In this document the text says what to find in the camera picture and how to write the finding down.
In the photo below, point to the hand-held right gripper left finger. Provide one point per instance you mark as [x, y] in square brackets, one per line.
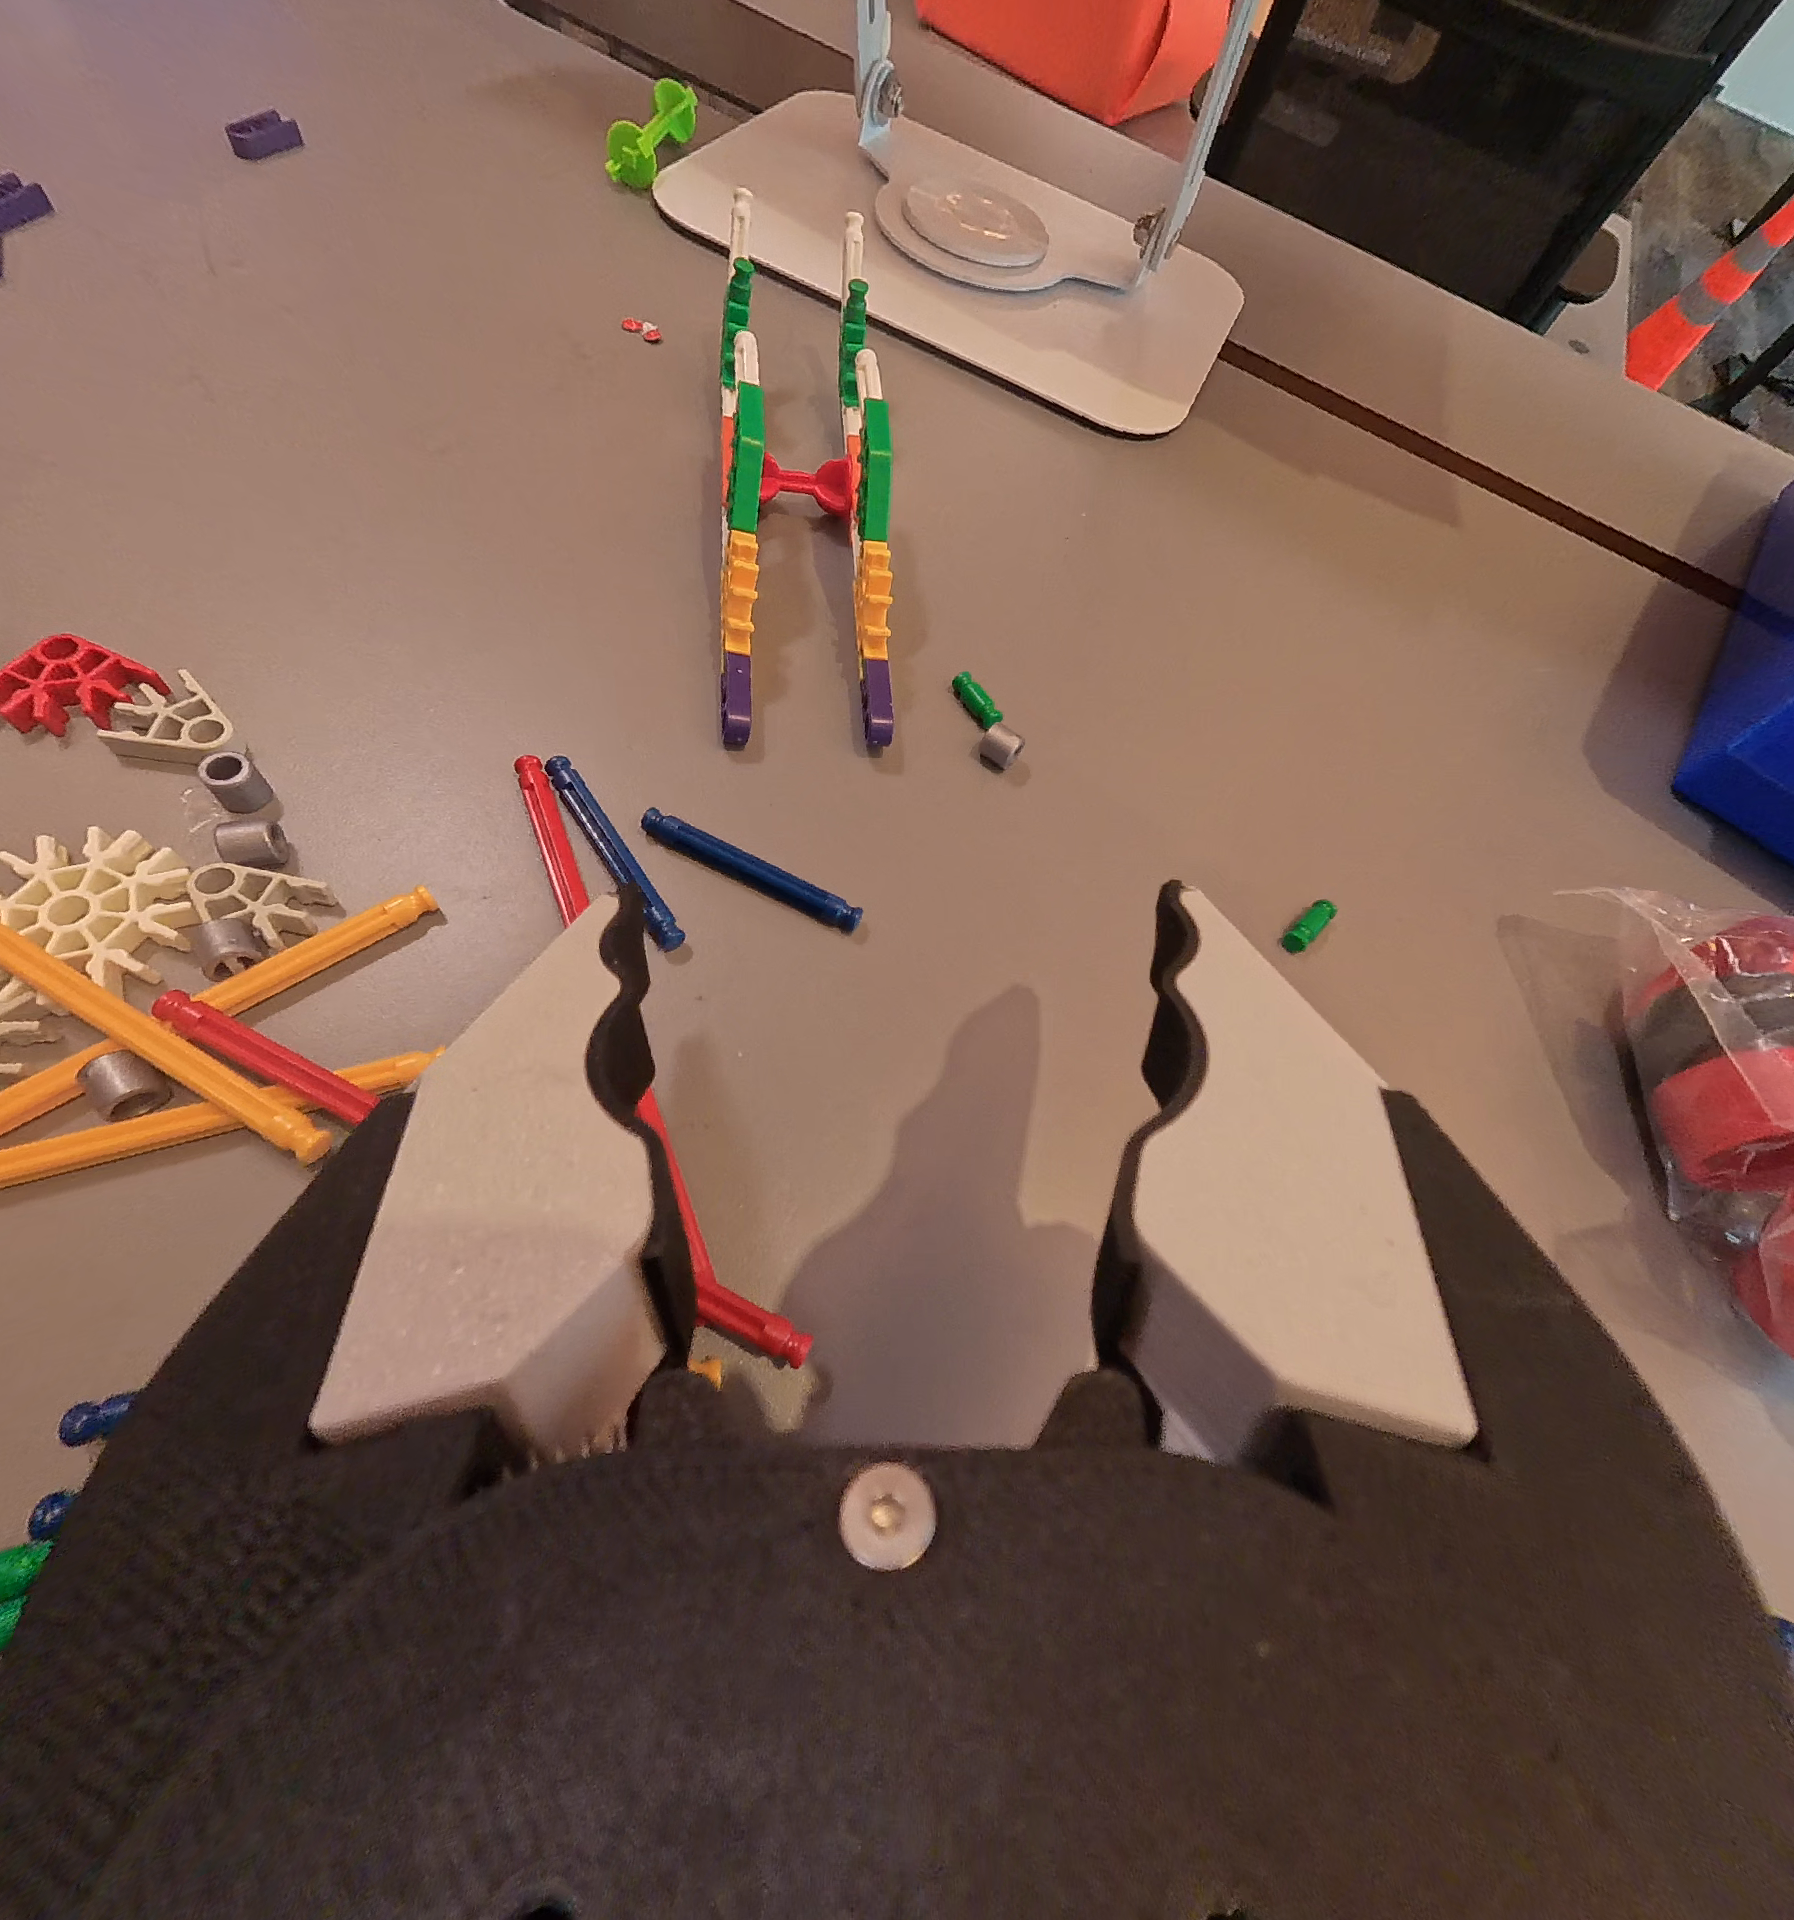
[506, 1216]

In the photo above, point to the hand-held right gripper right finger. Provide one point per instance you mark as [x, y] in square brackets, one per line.
[1271, 1233]

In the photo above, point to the toy rail assembly with spool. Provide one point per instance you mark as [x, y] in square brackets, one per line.
[806, 481]

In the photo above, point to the red toy rod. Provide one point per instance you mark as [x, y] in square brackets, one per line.
[549, 837]
[268, 1059]

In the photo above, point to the yellow toy rod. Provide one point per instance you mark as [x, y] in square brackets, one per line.
[238, 1102]
[339, 944]
[84, 1163]

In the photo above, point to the dark blue toy rod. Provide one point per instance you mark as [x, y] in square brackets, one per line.
[49, 1516]
[95, 1421]
[747, 867]
[608, 847]

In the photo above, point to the clear bag of red wheels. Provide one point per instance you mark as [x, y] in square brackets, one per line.
[1737, 1108]

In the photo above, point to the white snowflake toy connector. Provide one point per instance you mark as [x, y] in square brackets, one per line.
[43, 896]

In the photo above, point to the blue plastic bin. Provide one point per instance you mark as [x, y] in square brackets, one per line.
[1766, 750]

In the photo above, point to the orange white traffic cone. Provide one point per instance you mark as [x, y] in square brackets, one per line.
[1676, 323]

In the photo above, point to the lime green toy spool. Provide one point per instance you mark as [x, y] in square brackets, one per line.
[633, 150]

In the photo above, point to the purple toy connector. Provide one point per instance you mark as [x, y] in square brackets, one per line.
[268, 132]

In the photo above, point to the orange plastic bin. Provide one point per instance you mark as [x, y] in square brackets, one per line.
[1044, 60]

